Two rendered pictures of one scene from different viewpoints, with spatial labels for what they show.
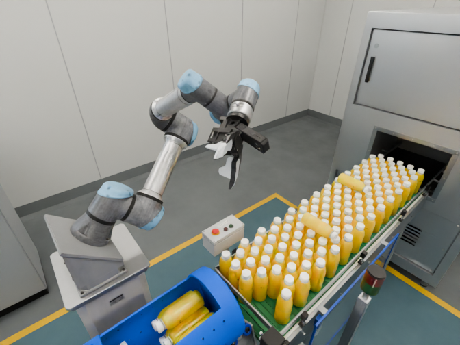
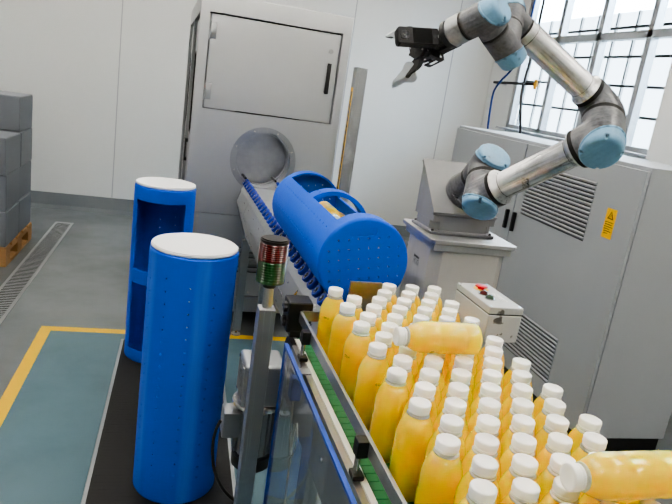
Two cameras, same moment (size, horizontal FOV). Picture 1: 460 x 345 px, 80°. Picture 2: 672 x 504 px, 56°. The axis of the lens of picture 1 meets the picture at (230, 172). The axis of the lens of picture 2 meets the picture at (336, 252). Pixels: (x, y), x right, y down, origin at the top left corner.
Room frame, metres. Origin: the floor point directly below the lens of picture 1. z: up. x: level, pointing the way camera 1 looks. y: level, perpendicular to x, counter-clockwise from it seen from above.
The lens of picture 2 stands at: (1.28, -1.68, 1.59)
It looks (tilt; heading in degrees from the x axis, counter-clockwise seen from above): 14 degrees down; 114
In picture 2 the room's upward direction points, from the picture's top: 9 degrees clockwise
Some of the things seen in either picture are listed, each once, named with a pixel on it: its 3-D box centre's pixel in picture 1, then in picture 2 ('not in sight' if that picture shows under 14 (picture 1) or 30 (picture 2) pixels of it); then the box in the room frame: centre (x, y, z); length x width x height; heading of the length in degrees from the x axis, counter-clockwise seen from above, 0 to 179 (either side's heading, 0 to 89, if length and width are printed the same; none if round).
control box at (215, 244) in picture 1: (223, 234); (485, 311); (1.00, 0.03, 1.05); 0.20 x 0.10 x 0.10; 130
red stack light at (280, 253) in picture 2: (374, 276); (273, 251); (0.62, -0.52, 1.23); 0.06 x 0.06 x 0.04
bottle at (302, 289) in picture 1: (301, 289); (342, 342); (0.73, -0.32, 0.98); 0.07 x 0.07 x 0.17
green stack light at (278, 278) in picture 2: (371, 284); (271, 270); (0.62, -0.52, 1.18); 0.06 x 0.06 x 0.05
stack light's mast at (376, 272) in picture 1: (370, 285); (270, 273); (0.62, -0.52, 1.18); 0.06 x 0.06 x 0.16
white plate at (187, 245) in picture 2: not in sight; (195, 245); (0.06, -0.05, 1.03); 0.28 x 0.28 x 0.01
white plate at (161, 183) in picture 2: not in sight; (166, 183); (-0.70, 0.71, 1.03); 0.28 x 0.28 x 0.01
